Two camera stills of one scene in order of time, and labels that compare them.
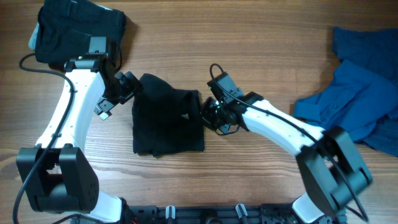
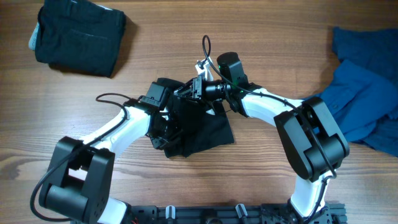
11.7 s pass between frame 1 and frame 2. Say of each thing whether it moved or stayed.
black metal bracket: stayed
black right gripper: moved
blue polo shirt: stayed
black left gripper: moved
